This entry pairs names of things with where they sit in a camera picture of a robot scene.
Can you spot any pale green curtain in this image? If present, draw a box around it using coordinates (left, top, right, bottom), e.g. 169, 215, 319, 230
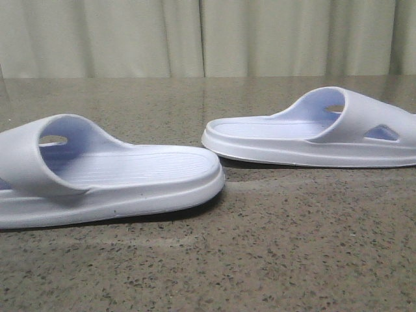
1, 1, 415, 78

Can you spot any light blue slipper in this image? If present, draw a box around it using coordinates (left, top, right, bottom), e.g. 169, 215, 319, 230
1, 114, 225, 229
201, 86, 415, 168

